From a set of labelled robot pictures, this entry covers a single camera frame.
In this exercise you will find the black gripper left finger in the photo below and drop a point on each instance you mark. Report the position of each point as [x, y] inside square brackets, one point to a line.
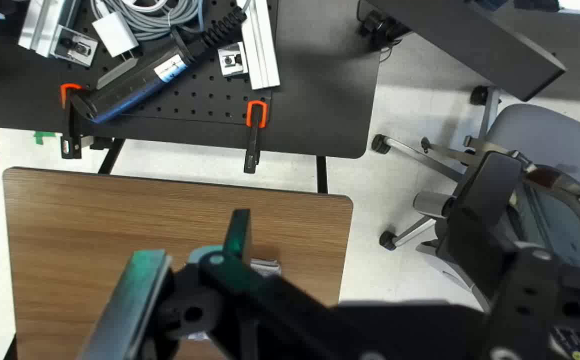
[127, 306]

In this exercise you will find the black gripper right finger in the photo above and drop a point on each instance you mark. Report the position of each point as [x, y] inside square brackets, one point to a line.
[483, 212]

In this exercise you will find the grey towel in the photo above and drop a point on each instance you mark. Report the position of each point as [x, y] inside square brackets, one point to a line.
[267, 265]

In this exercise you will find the grey office chair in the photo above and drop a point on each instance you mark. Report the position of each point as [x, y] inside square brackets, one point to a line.
[556, 141]

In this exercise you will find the black desk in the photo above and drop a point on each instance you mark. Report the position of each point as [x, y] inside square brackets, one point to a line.
[463, 32]

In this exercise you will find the green floor tape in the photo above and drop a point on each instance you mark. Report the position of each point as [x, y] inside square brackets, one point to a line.
[45, 137]

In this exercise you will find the black perforated robot stand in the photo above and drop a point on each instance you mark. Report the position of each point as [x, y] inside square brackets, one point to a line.
[317, 100]

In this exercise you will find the orange black bar clamp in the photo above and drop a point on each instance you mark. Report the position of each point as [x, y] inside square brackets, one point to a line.
[70, 90]
[256, 117]

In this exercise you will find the small white tag block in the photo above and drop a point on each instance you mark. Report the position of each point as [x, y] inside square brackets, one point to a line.
[233, 61]

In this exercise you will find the white power adapter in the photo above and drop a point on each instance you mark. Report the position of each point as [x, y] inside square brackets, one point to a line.
[112, 32]

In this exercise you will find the stacked silver aluminium rails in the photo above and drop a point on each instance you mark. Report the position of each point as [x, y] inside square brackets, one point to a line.
[43, 22]

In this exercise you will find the flat silver bracket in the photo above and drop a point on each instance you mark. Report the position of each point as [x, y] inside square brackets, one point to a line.
[117, 71]

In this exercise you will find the silver bracket with black insert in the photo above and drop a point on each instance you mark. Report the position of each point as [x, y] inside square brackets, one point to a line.
[77, 47]

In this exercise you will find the single silver aluminium rail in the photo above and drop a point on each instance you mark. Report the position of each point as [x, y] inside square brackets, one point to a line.
[261, 47]

